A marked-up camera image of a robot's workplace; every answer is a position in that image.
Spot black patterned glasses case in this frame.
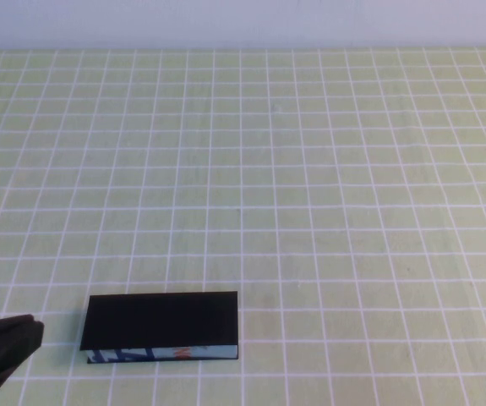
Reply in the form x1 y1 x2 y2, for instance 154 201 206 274
79 290 241 365

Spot green white-checked tablecloth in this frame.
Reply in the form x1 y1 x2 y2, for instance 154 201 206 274
0 47 486 406

